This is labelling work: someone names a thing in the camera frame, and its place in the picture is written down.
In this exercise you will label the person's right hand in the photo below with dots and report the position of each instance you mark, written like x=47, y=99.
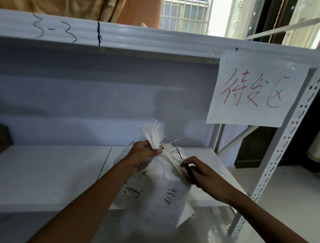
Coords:
x=212, y=182

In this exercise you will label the person's left hand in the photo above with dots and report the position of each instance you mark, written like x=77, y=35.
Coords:
x=138, y=155

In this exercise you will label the person's right thumb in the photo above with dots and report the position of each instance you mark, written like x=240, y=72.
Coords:
x=195, y=160

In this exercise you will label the person's left thumb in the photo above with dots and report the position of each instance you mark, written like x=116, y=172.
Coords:
x=157, y=151

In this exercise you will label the white woven sack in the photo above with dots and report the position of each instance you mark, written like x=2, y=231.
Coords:
x=160, y=180

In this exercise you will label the person's left forearm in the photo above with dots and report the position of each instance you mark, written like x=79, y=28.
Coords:
x=87, y=212

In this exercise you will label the person's right forearm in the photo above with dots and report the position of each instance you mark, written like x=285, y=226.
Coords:
x=260, y=221

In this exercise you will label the white shipping label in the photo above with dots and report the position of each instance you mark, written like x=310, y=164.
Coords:
x=135, y=186

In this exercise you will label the white metal shelving rack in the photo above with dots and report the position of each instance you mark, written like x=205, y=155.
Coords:
x=62, y=175

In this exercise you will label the dark wooden cabinet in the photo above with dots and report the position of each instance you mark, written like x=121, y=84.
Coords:
x=295, y=147

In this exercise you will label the paper sign with red writing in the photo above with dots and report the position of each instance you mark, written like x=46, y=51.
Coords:
x=250, y=75

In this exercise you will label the cream roll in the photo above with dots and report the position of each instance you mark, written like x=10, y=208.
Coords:
x=314, y=152

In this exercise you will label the plain orange curtain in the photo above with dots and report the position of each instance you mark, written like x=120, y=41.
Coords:
x=142, y=12

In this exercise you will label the white window grille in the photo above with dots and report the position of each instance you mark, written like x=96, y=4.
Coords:
x=185, y=12

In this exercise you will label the white scroll patterned curtain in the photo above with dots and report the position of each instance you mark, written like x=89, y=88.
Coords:
x=240, y=17

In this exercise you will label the brown box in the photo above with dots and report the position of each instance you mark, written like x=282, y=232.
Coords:
x=5, y=139

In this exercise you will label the tan patterned curtain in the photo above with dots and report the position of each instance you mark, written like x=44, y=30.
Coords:
x=75, y=8

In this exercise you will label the cream sheer curtain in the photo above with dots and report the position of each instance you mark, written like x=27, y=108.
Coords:
x=305, y=15

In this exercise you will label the dark wooden frame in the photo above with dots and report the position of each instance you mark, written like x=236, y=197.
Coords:
x=275, y=12

